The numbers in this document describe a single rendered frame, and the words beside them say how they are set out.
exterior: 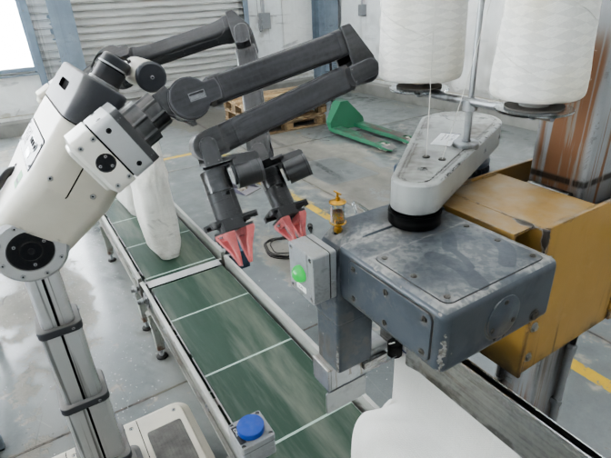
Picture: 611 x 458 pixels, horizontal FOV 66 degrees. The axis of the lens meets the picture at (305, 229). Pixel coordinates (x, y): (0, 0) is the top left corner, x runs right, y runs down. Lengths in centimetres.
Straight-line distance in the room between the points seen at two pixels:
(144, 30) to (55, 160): 727
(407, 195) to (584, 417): 187
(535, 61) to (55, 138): 88
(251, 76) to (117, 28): 726
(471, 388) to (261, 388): 110
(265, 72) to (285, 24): 832
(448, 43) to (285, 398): 132
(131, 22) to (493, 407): 782
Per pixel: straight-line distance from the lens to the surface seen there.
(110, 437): 166
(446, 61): 96
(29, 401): 275
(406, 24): 94
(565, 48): 80
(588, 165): 102
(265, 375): 191
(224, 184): 96
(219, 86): 95
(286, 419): 176
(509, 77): 80
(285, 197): 112
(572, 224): 91
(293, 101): 101
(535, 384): 130
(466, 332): 66
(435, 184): 77
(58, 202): 112
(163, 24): 838
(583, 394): 260
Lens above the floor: 170
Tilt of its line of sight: 27 degrees down
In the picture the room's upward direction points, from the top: 3 degrees counter-clockwise
